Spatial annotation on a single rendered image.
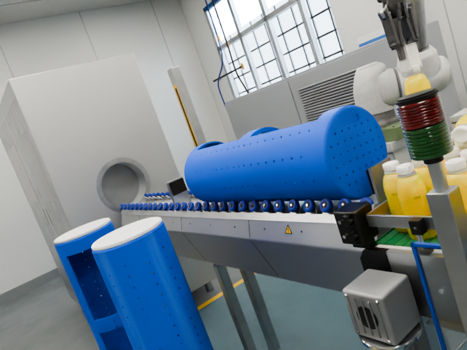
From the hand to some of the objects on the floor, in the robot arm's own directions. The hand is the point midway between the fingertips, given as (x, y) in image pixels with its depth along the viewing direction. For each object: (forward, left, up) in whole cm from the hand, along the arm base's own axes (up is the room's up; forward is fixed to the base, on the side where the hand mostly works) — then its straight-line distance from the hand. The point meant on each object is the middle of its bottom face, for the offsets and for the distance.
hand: (408, 58), depth 109 cm
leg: (-1, -109, -137) cm, 175 cm away
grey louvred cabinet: (-170, -194, -131) cm, 289 cm away
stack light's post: (+36, +36, -131) cm, 141 cm away
